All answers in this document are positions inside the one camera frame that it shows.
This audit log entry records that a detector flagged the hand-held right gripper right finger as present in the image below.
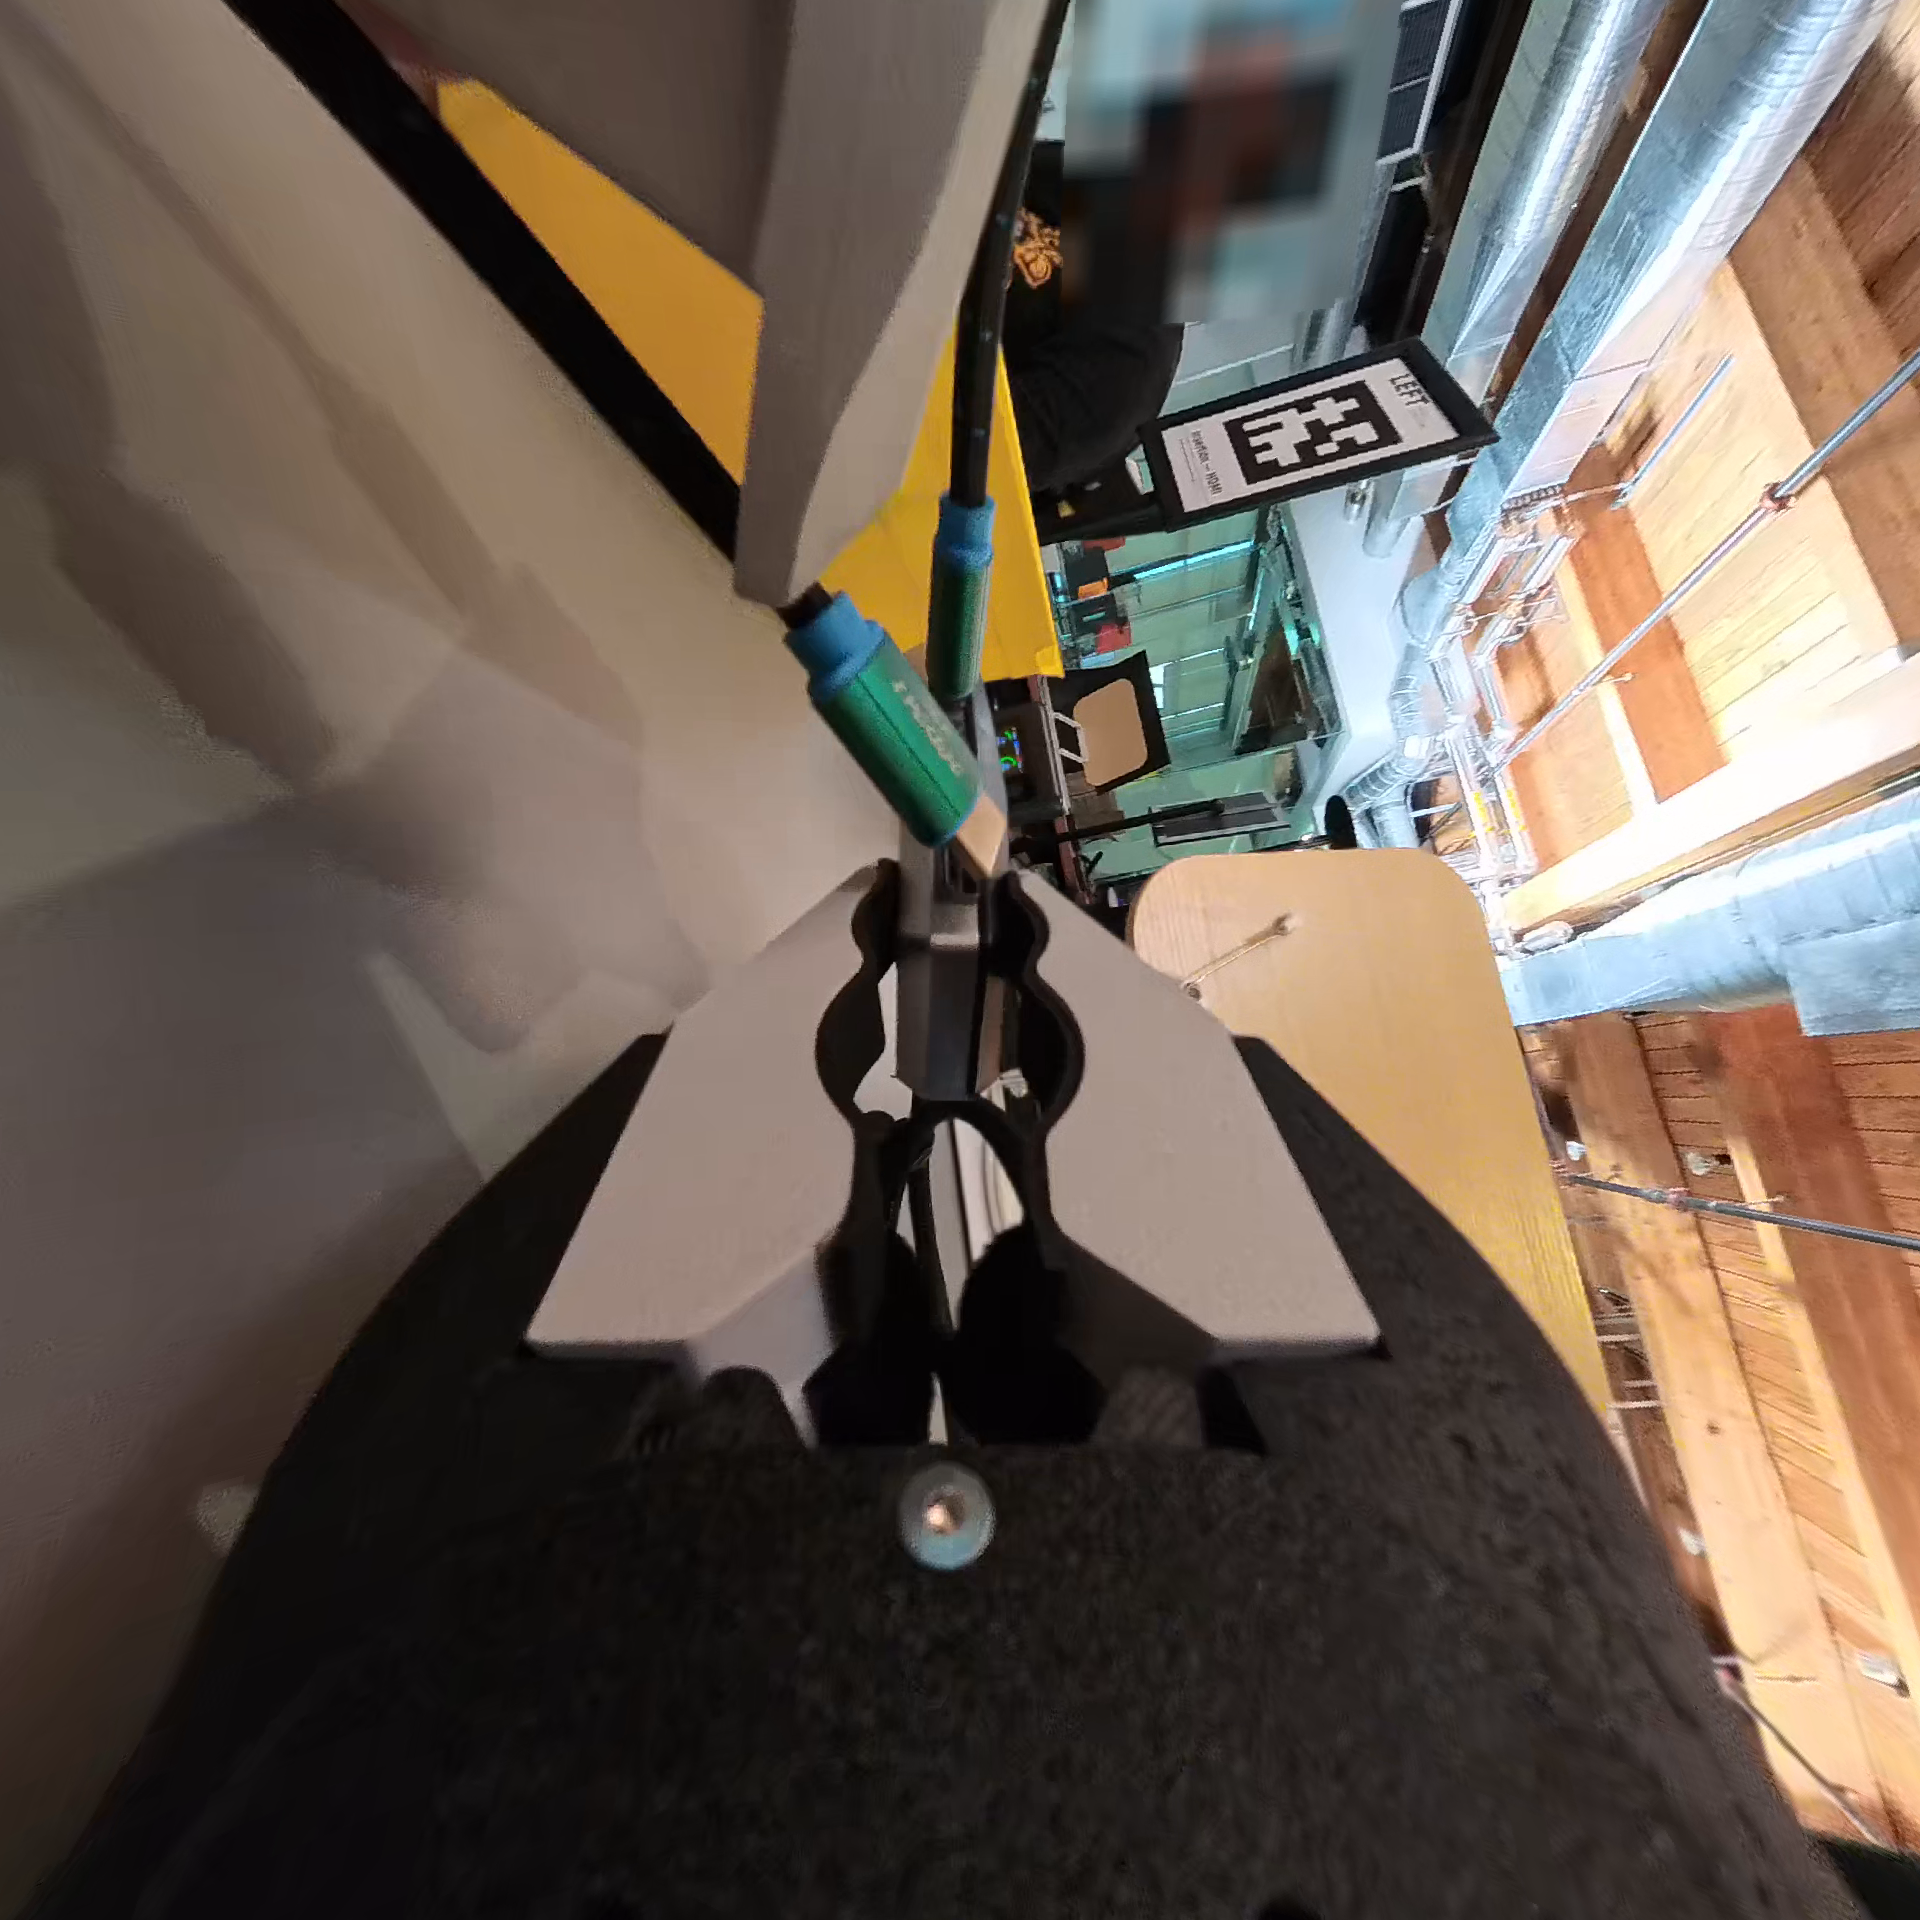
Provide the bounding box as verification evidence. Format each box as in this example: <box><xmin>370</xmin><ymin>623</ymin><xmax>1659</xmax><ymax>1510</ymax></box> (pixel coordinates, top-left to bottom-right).
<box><xmin>989</xmin><ymin>871</ymin><xmax>1385</xmax><ymax>1360</ymax></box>

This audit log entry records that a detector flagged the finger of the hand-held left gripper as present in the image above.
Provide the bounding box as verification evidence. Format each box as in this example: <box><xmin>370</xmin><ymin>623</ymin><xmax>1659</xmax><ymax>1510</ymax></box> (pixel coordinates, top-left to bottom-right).
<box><xmin>336</xmin><ymin>0</ymin><xmax>1057</xmax><ymax>608</ymax></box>

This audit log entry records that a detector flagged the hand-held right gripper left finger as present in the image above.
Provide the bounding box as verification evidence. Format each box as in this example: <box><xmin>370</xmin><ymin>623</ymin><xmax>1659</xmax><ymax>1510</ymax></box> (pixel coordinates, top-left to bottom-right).
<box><xmin>525</xmin><ymin>862</ymin><xmax>905</xmax><ymax>1389</ymax></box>

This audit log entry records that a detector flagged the grey hdmi adapter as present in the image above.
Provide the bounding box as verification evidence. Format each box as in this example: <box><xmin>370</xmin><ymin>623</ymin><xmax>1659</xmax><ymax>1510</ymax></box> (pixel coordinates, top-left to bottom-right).
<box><xmin>893</xmin><ymin>847</ymin><xmax>1016</xmax><ymax>1142</ymax></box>

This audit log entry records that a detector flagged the yellow panel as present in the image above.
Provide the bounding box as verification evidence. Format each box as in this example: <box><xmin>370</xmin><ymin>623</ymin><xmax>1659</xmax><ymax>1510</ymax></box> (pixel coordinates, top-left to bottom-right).
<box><xmin>434</xmin><ymin>76</ymin><xmax>1068</xmax><ymax>683</ymax></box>

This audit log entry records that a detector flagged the black chair with wooden back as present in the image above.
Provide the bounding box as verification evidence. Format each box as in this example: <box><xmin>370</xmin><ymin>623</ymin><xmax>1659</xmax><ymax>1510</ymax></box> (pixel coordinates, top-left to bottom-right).
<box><xmin>1049</xmin><ymin>651</ymin><xmax>1175</xmax><ymax>797</ymax></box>

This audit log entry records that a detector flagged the large silver air duct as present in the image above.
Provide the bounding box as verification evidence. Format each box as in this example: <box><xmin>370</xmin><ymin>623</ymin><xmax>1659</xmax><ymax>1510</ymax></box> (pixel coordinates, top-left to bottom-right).
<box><xmin>1410</xmin><ymin>0</ymin><xmax>1920</xmax><ymax>437</ymax></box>

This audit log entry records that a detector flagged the insulated silver duct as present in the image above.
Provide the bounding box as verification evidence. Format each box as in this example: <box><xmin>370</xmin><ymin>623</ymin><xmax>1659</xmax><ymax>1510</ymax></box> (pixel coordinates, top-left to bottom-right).
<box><xmin>1499</xmin><ymin>795</ymin><xmax>1920</xmax><ymax>1038</ymax></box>

